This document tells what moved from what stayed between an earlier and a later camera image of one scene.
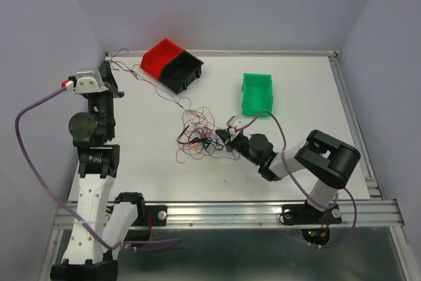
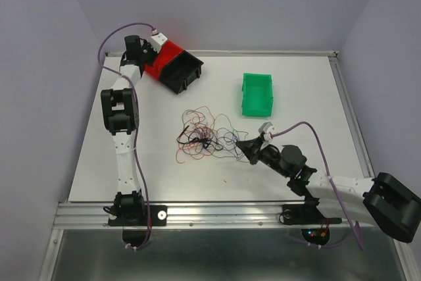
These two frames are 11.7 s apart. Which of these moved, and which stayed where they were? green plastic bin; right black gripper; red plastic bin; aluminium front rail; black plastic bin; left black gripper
Moved: right black gripper; left black gripper
Stayed: red plastic bin; green plastic bin; black plastic bin; aluminium front rail
